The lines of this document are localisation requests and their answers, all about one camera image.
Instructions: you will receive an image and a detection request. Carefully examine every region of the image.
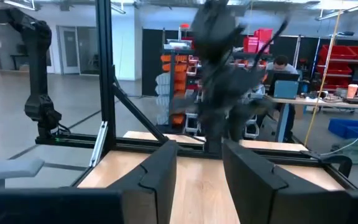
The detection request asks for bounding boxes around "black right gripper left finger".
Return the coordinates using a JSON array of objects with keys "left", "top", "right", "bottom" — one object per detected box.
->
[{"left": 107, "top": 139, "right": 178, "bottom": 224}]

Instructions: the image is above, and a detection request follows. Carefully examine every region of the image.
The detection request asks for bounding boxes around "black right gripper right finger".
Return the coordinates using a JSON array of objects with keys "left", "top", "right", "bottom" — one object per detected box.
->
[{"left": 221, "top": 139, "right": 344, "bottom": 224}]

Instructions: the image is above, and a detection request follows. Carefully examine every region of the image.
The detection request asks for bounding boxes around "orange parts bin rack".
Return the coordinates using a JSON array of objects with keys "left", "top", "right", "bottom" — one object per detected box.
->
[{"left": 155, "top": 46, "right": 200, "bottom": 131}]

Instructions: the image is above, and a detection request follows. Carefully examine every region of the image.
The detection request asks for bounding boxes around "red crate stack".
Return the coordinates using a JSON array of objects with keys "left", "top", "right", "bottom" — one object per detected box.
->
[{"left": 243, "top": 28, "right": 273, "bottom": 54}]

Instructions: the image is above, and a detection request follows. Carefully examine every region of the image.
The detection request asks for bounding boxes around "person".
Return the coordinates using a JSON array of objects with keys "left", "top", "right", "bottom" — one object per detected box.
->
[{"left": 265, "top": 55, "right": 300, "bottom": 75}]

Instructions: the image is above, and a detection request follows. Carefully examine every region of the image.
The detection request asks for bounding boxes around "white desk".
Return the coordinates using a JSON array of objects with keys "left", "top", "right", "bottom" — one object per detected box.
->
[{"left": 264, "top": 95, "right": 358, "bottom": 142}]

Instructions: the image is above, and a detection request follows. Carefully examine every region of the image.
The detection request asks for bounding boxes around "green cloth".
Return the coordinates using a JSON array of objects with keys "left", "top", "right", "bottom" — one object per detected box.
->
[{"left": 331, "top": 138, "right": 358, "bottom": 166}]

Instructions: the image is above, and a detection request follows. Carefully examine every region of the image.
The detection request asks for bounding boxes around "blue floor bin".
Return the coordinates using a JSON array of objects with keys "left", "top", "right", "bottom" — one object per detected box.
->
[{"left": 328, "top": 118, "right": 358, "bottom": 147}]

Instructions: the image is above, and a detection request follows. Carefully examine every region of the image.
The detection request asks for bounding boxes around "orange paper cup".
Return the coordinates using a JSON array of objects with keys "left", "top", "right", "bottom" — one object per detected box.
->
[{"left": 346, "top": 83, "right": 358, "bottom": 99}]

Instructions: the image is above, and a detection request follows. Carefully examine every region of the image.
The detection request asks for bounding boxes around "grey padded armrest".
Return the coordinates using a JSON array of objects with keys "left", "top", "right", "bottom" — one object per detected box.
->
[{"left": 0, "top": 158, "right": 45, "bottom": 191}]

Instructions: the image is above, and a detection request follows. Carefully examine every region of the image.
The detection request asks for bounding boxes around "silver metal rail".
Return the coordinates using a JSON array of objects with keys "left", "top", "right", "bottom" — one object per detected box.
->
[{"left": 89, "top": 121, "right": 108, "bottom": 167}]

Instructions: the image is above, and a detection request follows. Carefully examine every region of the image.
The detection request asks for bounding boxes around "black corner bracket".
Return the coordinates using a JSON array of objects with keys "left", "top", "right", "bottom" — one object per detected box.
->
[{"left": 300, "top": 151, "right": 354, "bottom": 178}]

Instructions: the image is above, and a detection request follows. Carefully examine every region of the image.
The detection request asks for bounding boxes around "yellow hanging cable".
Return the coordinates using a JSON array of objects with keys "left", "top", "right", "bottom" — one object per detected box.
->
[{"left": 304, "top": 0, "right": 344, "bottom": 147}]

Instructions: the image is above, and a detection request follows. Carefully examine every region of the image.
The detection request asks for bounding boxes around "black aluminium table frame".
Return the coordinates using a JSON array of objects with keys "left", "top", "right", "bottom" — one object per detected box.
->
[{"left": 35, "top": 0, "right": 358, "bottom": 190}]

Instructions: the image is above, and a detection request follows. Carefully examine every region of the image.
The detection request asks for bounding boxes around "white floor cable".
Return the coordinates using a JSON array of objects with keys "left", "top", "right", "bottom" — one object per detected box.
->
[{"left": 320, "top": 113, "right": 358, "bottom": 156}]

